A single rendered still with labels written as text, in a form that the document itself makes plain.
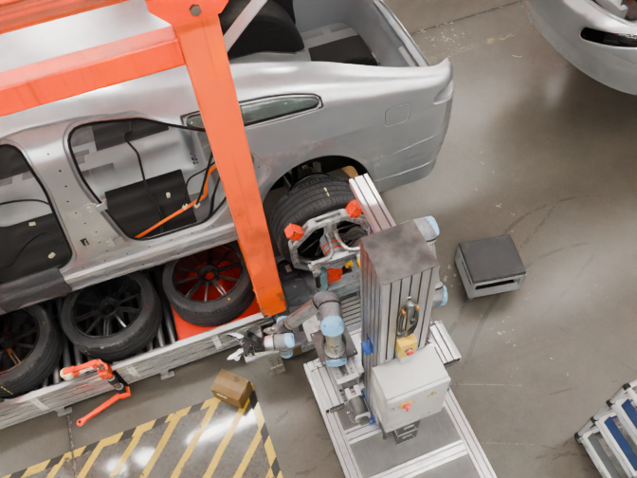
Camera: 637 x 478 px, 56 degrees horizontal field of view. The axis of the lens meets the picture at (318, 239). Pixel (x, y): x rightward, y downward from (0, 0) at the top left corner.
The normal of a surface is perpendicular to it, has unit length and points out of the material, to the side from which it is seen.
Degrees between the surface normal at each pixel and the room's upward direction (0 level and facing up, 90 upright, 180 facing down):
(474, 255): 0
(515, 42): 0
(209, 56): 90
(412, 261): 0
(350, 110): 80
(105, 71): 90
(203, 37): 90
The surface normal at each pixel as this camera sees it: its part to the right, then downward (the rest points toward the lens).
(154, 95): 0.21, -0.11
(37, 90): 0.34, 0.77
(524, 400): -0.07, -0.56
